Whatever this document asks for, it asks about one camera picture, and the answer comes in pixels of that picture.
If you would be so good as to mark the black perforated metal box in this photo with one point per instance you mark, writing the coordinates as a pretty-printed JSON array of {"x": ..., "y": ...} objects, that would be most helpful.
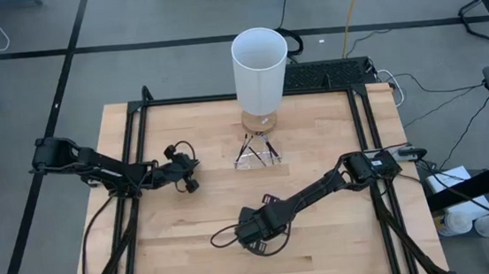
[{"x": 332, "y": 74}]

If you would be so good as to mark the white paper sheet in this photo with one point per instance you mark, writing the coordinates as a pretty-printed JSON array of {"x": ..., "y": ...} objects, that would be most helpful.
[{"x": 452, "y": 176}]

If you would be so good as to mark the black aluminium rig frame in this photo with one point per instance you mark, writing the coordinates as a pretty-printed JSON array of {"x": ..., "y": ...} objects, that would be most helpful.
[{"x": 179, "y": 101}]

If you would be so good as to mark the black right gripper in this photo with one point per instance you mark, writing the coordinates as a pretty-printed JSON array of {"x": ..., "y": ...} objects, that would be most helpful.
[{"x": 261, "y": 226}]

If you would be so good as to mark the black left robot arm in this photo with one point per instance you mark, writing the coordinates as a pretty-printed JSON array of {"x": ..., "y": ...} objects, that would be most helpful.
[{"x": 110, "y": 173}]

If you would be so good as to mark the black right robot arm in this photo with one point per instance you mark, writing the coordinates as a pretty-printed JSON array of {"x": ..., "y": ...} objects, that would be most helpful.
[{"x": 316, "y": 190}]

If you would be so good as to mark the clear acrylic organizer container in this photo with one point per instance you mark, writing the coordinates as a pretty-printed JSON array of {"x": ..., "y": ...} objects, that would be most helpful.
[{"x": 259, "y": 162}]

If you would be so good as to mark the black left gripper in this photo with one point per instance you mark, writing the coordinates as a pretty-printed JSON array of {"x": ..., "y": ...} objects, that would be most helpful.
[{"x": 178, "y": 169}]

